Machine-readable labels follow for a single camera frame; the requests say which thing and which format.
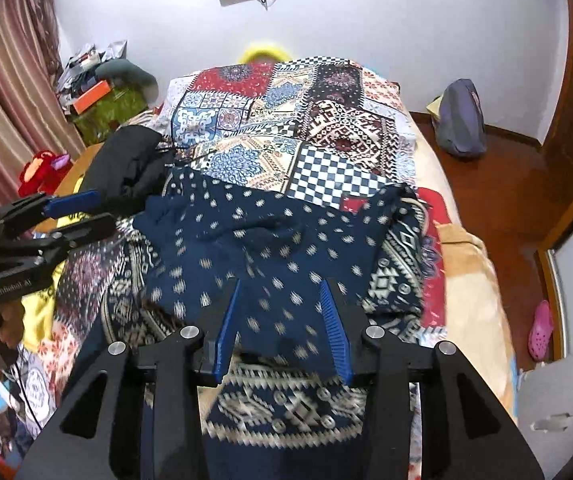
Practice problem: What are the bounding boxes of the navy patterned hooded garment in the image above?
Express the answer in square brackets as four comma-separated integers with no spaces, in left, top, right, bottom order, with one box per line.
[73,167,428,479]

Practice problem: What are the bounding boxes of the yellow printed garment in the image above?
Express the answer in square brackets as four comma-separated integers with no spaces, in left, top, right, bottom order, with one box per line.
[19,173,88,356]

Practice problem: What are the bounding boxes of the black folded garment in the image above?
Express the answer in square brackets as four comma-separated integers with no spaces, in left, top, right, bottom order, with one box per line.
[79,125,174,218]

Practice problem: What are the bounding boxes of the green patterned box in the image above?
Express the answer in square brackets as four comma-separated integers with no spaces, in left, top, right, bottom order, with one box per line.
[73,86,148,146]

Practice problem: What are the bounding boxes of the orange flat box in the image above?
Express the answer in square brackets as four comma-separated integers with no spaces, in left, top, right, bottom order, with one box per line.
[73,80,112,115]

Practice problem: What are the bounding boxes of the striped pink curtain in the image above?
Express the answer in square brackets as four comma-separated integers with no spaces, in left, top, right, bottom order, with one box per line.
[0,0,85,205]

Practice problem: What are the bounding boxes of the dark green cushion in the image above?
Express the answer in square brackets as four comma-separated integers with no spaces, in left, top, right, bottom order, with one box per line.
[96,58,157,88]

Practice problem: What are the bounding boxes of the pink croc shoe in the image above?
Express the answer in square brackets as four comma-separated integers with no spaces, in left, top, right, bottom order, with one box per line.
[527,300,555,362]

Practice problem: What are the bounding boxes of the patchwork patterned bedspread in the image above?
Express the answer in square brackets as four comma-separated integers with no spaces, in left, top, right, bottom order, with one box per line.
[15,55,451,441]

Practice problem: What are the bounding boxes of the grey plastic drawer cabinet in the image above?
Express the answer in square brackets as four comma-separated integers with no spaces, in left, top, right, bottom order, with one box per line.
[518,354,573,479]

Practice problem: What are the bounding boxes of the grey-blue backpack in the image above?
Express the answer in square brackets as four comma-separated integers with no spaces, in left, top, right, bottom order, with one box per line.
[427,78,487,158]

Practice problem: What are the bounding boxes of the yellow round object behind bed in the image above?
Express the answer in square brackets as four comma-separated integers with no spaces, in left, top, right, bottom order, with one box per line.
[238,39,293,64]

